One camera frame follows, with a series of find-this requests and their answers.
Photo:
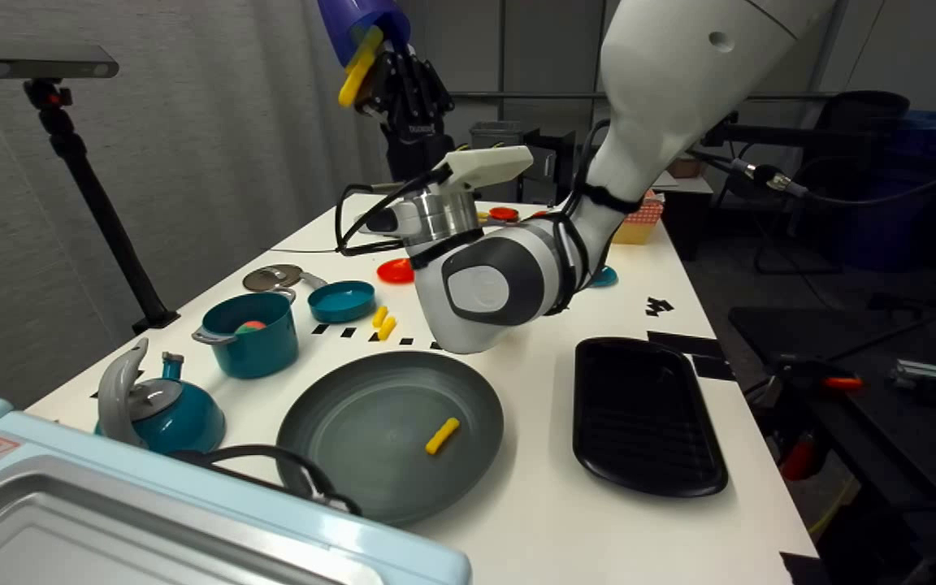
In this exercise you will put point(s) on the grey-green round plate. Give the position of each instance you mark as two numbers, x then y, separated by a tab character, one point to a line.
373	456

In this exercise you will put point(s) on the black camera tripod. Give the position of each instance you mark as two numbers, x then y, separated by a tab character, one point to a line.
97	216

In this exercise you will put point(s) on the light blue toaster oven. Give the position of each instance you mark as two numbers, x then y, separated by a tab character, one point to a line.
110	522

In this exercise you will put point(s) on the small red toy food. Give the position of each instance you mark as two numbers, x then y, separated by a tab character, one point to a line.
504	216

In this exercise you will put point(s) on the teal toy kettle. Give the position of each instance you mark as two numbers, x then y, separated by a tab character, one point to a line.
179	425

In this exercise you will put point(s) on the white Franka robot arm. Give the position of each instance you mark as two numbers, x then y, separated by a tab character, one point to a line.
697	68

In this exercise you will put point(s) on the blue bin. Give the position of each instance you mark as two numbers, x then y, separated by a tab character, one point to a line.
923	183

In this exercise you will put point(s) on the small teal toy plate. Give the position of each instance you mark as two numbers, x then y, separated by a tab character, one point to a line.
604	277

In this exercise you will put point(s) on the small teal frying pan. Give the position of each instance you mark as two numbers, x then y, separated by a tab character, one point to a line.
342	305

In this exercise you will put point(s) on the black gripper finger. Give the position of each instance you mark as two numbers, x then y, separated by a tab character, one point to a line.
430	76
391	84

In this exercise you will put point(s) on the black office chair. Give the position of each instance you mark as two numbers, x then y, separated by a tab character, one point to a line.
861	141

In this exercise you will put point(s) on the black baking tray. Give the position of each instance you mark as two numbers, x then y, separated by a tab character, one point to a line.
649	418

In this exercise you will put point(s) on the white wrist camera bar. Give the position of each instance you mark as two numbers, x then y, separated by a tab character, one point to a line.
486	165

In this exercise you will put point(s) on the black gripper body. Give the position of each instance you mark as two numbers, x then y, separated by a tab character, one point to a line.
416	141

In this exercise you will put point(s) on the black box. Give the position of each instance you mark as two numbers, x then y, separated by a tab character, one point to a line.
550	165

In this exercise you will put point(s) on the teal toy pot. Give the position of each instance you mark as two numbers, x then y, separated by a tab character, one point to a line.
258	352

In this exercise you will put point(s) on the yellow toy fry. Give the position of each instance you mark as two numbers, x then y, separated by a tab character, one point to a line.
443	438
359	71
389	326
378	318

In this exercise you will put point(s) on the grey fabric backdrop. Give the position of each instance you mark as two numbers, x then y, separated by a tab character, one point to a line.
219	108

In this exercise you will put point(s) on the grey round pot lid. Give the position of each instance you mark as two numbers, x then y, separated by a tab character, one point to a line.
272	277

